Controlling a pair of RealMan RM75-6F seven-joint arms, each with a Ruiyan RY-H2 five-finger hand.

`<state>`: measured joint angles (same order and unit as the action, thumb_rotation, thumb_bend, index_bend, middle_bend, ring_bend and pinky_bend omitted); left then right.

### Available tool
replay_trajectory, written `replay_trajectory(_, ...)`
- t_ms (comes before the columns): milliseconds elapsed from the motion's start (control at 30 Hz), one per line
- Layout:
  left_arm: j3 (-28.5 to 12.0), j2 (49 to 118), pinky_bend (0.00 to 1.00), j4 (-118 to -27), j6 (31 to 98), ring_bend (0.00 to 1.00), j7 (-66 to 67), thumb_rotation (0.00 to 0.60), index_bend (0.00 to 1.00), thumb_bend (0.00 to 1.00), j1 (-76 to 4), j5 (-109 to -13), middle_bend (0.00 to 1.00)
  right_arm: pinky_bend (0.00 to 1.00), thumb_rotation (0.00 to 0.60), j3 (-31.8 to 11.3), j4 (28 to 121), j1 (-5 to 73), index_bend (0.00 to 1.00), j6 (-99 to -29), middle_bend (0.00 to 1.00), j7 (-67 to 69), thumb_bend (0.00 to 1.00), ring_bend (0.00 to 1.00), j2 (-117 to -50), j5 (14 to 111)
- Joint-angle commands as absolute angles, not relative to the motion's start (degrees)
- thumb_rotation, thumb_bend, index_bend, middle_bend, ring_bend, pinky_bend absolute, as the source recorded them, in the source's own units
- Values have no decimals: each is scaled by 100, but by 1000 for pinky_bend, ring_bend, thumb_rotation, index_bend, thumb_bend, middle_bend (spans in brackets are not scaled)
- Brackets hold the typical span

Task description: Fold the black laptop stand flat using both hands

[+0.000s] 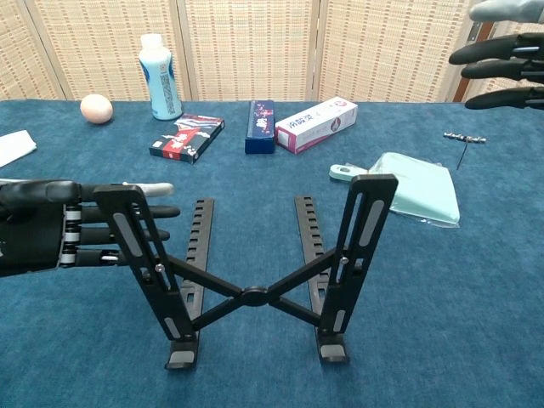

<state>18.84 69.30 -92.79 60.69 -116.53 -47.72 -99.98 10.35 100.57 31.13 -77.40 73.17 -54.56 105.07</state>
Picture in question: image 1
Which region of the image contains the bamboo folding screen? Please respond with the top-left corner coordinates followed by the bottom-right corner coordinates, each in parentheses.
top-left (0, 0), bottom-right (544, 103)

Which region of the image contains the white blue plastic bottle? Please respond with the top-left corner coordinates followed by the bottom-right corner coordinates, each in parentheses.
top-left (139, 33), bottom-right (184, 122)

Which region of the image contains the blue tablecloth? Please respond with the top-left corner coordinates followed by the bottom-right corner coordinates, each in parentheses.
top-left (0, 99), bottom-right (544, 408)

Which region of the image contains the dark blue narrow box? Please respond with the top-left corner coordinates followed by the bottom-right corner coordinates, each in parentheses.
top-left (245, 99), bottom-right (277, 155)

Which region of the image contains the black red card box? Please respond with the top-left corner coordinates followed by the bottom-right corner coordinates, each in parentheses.
top-left (149, 113), bottom-right (226, 165)

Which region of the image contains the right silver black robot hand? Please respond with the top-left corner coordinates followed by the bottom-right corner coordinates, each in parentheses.
top-left (449, 0), bottom-right (544, 111)

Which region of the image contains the white pink toothpaste box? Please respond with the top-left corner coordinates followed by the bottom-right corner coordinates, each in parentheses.
top-left (275, 96), bottom-right (359, 155)

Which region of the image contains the black folding laptop stand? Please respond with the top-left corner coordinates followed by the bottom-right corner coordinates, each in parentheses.
top-left (92, 173), bottom-right (400, 371)

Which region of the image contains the metal T-handle corkscrew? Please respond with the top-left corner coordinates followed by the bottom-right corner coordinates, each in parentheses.
top-left (443, 131), bottom-right (488, 171)

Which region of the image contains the white cloth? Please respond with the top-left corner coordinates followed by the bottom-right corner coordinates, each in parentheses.
top-left (0, 129), bottom-right (37, 169)

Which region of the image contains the peach coloured egg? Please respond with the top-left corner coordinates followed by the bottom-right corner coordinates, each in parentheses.
top-left (80, 93), bottom-right (114, 125)

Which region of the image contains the mint green wrapped dustpan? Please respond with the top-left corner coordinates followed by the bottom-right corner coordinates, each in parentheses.
top-left (329, 151), bottom-right (462, 230)

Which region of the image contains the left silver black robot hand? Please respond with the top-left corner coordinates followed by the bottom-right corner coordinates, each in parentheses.
top-left (0, 179), bottom-right (182, 280)

